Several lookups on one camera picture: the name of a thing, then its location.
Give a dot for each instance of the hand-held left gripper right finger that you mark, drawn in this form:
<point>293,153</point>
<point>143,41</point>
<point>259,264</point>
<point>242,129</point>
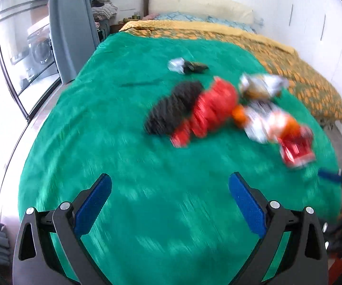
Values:
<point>246,204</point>

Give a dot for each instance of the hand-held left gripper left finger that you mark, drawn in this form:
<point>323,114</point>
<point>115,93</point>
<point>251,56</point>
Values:
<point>92,204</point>

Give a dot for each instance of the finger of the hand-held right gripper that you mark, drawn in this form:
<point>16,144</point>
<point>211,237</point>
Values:
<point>330,175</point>

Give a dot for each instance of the small red snack wrapper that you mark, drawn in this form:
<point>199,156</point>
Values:
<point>297,151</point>

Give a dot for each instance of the large red foil wrapper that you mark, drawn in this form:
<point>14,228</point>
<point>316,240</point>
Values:
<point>212,109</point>

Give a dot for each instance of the yellow white bread wrapper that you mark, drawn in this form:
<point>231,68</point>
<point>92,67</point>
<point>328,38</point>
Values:
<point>260,87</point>

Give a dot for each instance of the black plastic bag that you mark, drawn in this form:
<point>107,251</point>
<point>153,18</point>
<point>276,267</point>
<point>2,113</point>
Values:
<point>171,108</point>

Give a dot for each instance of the green patterned blanket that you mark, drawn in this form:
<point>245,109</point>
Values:
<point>99,130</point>

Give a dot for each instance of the orange clear plastic wrapper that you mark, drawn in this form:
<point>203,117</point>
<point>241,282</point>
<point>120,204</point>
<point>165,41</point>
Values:
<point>269,123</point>

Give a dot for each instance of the orange floral blanket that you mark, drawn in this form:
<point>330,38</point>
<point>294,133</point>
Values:
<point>293,65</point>

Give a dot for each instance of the white wardrobe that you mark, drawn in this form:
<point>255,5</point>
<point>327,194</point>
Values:
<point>322,29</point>

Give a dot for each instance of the black snack wrapper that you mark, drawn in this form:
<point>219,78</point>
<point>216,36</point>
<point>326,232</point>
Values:
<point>196,67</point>

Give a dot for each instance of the clear silver wrapper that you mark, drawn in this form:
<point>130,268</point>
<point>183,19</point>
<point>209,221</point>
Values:
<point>176,64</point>

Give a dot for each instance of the grey washing machine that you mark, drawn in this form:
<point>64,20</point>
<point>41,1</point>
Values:
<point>40,52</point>

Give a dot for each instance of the black framed glass door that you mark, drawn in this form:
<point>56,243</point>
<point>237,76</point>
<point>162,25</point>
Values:
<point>10,65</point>

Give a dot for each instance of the grey curtain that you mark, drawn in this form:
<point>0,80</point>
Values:
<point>70,29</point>

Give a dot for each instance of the wooden nightstand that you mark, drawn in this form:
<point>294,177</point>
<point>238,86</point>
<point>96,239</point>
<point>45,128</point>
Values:
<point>118,28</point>

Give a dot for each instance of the blue floral pillow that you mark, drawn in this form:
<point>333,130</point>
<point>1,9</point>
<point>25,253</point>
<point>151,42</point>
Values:
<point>218,20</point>

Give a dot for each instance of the pile of clothes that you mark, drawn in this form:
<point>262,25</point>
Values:
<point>104,9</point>

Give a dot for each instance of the pink cloth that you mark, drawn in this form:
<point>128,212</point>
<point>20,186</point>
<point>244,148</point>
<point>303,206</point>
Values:
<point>150,17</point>

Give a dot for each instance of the cream pillow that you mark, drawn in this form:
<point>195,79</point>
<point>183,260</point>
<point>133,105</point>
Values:
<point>200,6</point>

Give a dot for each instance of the white wall socket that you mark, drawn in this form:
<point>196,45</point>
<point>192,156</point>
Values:
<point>259,21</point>

